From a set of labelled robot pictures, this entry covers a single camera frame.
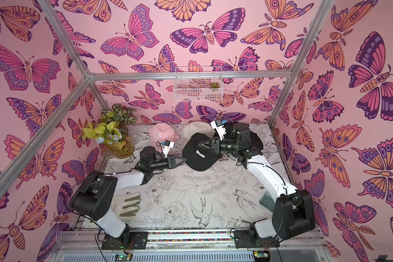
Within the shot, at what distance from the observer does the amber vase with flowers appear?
0.87 metres

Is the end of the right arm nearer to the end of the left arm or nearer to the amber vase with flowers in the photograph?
the end of the left arm

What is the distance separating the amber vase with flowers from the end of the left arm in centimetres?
26

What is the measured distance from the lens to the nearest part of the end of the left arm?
726 mm
